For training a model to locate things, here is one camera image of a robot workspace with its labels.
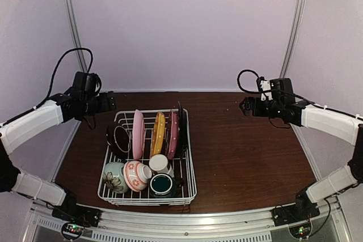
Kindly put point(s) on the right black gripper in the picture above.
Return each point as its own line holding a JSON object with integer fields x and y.
{"x": 249, "y": 100}

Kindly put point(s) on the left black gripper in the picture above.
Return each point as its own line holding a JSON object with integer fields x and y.
{"x": 104, "y": 104}

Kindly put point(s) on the yellow dotted plate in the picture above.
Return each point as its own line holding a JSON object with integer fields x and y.
{"x": 158, "y": 134}

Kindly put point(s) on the black striped plate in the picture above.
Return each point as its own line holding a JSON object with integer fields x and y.
{"x": 183, "y": 135}

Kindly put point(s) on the mauve dotted plate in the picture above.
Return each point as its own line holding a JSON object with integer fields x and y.
{"x": 172, "y": 136}

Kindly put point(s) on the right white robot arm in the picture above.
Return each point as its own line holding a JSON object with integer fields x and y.
{"x": 310, "y": 116}

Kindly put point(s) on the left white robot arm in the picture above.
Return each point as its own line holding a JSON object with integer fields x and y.
{"x": 60, "y": 108}

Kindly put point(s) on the dark brown bowl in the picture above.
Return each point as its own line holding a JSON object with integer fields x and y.
{"x": 118, "y": 140}

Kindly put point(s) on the light pink plate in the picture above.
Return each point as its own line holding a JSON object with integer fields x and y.
{"x": 138, "y": 135}

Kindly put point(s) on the green floral cup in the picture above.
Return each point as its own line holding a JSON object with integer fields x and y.
{"x": 114, "y": 178}

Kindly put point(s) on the pink patterned white bowl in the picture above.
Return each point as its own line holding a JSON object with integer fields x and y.
{"x": 137, "y": 175}

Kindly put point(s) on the white cup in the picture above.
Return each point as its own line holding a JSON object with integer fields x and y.
{"x": 159, "y": 164}

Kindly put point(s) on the dark teal mug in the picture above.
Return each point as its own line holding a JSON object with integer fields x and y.
{"x": 163, "y": 185}

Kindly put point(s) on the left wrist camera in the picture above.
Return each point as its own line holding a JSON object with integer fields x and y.
{"x": 87, "y": 83}

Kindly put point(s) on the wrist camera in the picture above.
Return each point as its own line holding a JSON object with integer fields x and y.
{"x": 87, "y": 83}
{"x": 274, "y": 89}

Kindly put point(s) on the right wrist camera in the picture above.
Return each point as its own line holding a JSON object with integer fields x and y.
{"x": 274, "y": 89}

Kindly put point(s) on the white wire dish rack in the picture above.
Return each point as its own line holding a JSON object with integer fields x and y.
{"x": 183, "y": 168}

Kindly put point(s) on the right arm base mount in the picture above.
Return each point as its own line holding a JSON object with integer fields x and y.
{"x": 295, "y": 213}

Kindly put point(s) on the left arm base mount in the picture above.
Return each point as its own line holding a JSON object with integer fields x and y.
{"x": 77, "y": 218}

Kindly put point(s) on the left aluminium frame post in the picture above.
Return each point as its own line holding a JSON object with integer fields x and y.
{"x": 72, "y": 23}

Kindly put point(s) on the aluminium frame post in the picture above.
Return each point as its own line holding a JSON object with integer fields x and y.
{"x": 72, "y": 23}
{"x": 297, "y": 17}

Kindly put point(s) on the right aluminium frame post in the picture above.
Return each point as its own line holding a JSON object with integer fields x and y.
{"x": 297, "y": 17}

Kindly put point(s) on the aluminium front rail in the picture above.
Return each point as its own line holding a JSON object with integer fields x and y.
{"x": 250, "y": 225}

